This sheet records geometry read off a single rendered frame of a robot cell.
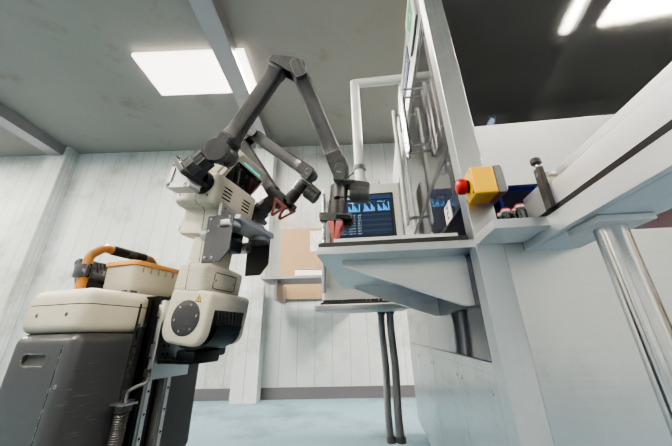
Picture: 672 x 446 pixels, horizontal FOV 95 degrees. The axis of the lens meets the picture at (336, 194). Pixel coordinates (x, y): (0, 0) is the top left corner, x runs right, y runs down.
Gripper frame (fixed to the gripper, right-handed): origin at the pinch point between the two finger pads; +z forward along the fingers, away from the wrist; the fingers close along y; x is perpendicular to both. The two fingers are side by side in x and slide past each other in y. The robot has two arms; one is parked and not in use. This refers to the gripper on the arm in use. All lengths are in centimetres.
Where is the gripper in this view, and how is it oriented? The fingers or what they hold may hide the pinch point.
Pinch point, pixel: (334, 245)
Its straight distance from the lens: 93.4
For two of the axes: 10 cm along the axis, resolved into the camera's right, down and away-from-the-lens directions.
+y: 9.9, 0.4, -1.2
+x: 0.9, 4.3, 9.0
